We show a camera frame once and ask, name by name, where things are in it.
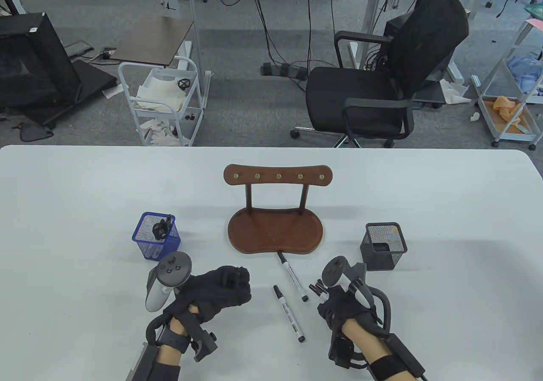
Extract person's left hand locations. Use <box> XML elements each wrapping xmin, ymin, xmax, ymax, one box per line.
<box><xmin>163</xmin><ymin>265</ymin><xmax>253</xmax><ymax>325</ymax></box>

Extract person's right hand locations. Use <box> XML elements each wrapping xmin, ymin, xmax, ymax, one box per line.
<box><xmin>317</xmin><ymin>290</ymin><xmax>384</xmax><ymax>335</ymax></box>

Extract person's right forearm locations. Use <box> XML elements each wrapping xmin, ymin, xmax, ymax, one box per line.
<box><xmin>341</xmin><ymin>319</ymin><xmax>408</xmax><ymax>381</ymax></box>

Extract grey white handheld controller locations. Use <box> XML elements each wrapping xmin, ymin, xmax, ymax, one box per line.
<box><xmin>322</xmin><ymin>256</ymin><xmax>376</xmax><ymax>309</ymax></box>
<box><xmin>146</xmin><ymin>252</ymin><xmax>193</xmax><ymax>312</ymax></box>

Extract brown wooden hook rack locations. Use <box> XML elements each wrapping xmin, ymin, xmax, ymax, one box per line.
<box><xmin>224</xmin><ymin>164</ymin><xmax>333</xmax><ymax>255</ymax></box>

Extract black mesh pen holder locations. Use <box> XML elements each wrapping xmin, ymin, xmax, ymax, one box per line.
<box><xmin>360</xmin><ymin>222</ymin><xmax>408</xmax><ymax>270</ymax></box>

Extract blue mesh pen holder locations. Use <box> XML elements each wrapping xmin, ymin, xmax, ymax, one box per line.
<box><xmin>132</xmin><ymin>212</ymin><xmax>182</xmax><ymax>263</ymax></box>

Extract black labelled battery box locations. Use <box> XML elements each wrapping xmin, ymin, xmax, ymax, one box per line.
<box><xmin>125</xmin><ymin>342</ymin><xmax>160</xmax><ymax>381</ymax></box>

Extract white round-railed utility cart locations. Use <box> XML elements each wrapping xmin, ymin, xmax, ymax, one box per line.
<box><xmin>118</xmin><ymin>56</ymin><xmax>211</xmax><ymax>147</ymax></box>

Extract white cloth bag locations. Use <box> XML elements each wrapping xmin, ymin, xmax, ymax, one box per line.
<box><xmin>137</xmin><ymin>77</ymin><xmax>188</xmax><ymax>113</ymax></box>

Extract black mesh office chair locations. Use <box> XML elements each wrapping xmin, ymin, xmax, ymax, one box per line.
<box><xmin>291</xmin><ymin>0</ymin><xmax>470</xmax><ymax>148</ymax></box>

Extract black power strip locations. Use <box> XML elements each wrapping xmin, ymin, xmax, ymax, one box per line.
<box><xmin>260</xmin><ymin>62</ymin><xmax>308</xmax><ymax>81</ymax></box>

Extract white cart with wooden shelves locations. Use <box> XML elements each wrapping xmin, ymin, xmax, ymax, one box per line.
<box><xmin>471</xmin><ymin>18</ymin><xmax>543</xmax><ymax>150</ymax></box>

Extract crumpled white paper sheet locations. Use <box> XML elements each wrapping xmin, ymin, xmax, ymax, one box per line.
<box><xmin>439</xmin><ymin>79</ymin><xmax>473</xmax><ymax>105</ymax></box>

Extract brown top side table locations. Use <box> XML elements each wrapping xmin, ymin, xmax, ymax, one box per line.
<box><xmin>109</xmin><ymin>15</ymin><xmax>195</xmax><ymax>67</ymax></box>

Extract orange cloth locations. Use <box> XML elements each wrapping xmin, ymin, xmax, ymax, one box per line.
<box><xmin>492</xmin><ymin>96</ymin><xmax>527</xmax><ymax>128</ymax></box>

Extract black computer tower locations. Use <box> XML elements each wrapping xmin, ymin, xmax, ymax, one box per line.
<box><xmin>384</xmin><ymin>14</ymin><xmax>410</xmax><ymax>74</ymax></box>

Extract blue cloth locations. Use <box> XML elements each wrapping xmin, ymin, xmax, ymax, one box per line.
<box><xmin>507</xmin><ymin>54</ymin><xmax>543</xmax><ymax>96</ymax></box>

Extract black equipment case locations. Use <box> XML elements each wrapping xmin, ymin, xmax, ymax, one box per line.
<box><xmin>0</xmin><ymin>12</ymin><xmax>118</xmax><ymax>130</ymax></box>

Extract thick black looped cable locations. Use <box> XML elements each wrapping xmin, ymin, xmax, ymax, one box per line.
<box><xmin>367</xmin><ymin>287</ymin><xmax>392</xmax><ymax>328</ymax></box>
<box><xmin>146</xmin><ymin>311</ymin><xmax>174</xmax><ymax>344</ymax></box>

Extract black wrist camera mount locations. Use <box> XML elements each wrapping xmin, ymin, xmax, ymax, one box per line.
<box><xmin>327</xmin><ymin>332</ymin><xmax>366</xmax><ymax>370</ymax></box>
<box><xmin>182</xmin><ymin>313</ymin><xmax>219</xmax><ymax>362</ymax></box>

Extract black hanging cable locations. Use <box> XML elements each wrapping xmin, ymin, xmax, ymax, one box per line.
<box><xmin>303</xmin><ymin>0</ymin><xmax>336</xmax><ymax>70</ymax></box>
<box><xmin>248</xmin><ymin>0</ymin><xmax>283</xmax><ymax>70</ymax></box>

